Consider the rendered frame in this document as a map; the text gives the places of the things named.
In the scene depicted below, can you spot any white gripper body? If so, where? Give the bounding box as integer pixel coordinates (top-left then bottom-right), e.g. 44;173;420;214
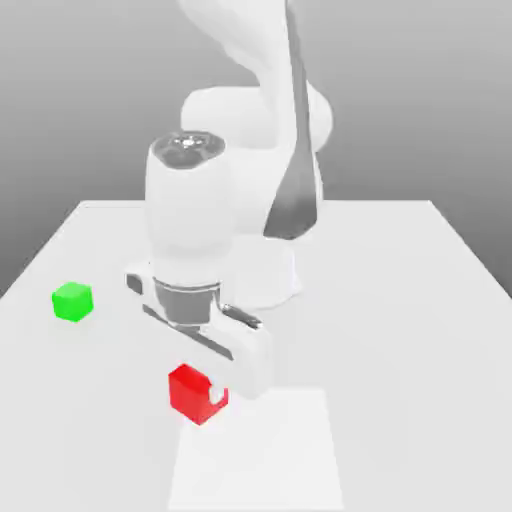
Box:
140;302;275;400

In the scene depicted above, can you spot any small green cube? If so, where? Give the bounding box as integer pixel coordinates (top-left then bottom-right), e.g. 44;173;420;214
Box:
51;281;95;324

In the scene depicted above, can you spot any small red cube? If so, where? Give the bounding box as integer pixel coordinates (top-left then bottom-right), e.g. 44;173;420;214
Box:
167;362;230;426

